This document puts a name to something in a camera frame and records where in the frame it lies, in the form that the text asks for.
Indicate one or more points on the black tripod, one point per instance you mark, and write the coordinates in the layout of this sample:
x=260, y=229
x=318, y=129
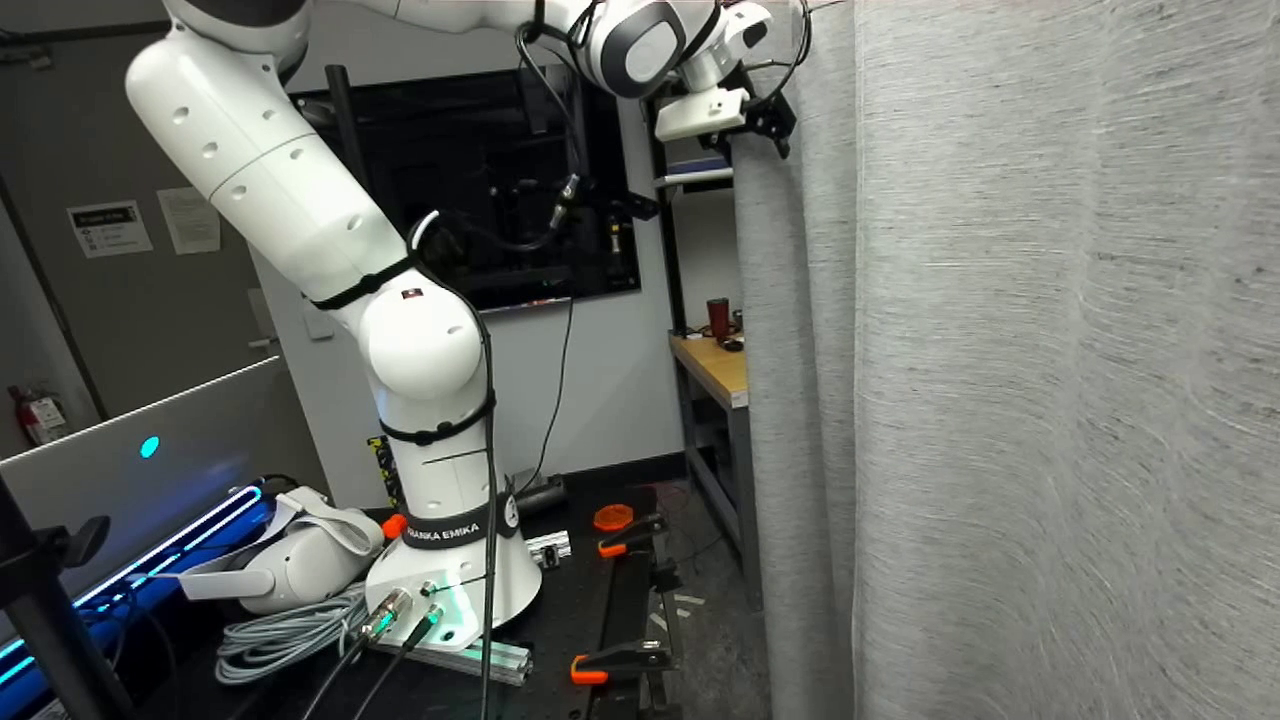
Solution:
x=52, y=615

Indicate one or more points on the plain white paper sheet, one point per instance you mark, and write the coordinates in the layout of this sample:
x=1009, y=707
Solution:
x=189, y=220

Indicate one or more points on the red can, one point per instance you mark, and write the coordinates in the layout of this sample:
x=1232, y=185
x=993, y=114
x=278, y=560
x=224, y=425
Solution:
x=720, y=317

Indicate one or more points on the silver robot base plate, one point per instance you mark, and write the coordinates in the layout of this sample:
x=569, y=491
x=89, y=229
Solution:
x=446, y=634

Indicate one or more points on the small orange knob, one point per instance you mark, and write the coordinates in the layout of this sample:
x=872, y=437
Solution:
x=394, y=527

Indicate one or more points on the red wall device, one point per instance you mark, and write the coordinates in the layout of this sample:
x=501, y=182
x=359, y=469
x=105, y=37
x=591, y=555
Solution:
x=37, y=414

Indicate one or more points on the grey door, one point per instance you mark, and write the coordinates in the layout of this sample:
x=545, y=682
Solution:
x=80, y=323

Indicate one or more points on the orange black bar clamp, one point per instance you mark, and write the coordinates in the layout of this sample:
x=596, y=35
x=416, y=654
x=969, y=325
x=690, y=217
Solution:
x=612, y=663
x=621, y=523

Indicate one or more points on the grey laptop lid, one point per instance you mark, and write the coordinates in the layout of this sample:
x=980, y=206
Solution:
x=162, y=461

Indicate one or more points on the small white bracket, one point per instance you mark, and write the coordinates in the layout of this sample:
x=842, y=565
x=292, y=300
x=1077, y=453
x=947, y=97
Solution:
x=549, y=545

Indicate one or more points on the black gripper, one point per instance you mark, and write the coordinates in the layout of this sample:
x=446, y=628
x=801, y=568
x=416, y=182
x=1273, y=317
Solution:
x=773, y=123

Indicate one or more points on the wooden workbench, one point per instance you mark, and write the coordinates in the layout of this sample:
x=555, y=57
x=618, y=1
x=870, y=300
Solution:
x=713, y=365

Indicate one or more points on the blue glowing device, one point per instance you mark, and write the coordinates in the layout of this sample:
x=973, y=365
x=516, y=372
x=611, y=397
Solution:
x=162, y=545

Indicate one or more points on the grey fabric curtain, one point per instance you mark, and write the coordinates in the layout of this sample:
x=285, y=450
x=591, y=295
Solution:
x=1042, y=402

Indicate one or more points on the black vertical pole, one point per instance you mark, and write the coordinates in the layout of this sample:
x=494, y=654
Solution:
x=346, y=106

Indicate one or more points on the white paper door sign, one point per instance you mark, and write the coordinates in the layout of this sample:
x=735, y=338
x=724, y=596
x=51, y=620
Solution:
x=111, y=226

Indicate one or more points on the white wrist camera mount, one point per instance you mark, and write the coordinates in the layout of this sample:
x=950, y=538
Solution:
x=696, y=114

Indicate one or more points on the white VR headset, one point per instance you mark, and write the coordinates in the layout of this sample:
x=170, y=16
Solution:
x=301, y=555

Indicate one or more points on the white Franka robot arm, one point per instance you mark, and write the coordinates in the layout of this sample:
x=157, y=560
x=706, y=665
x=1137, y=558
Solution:
x=267, y=174

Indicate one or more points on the black wall monitor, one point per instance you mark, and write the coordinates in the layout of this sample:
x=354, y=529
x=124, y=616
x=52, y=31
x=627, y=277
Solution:
x=465, y=145

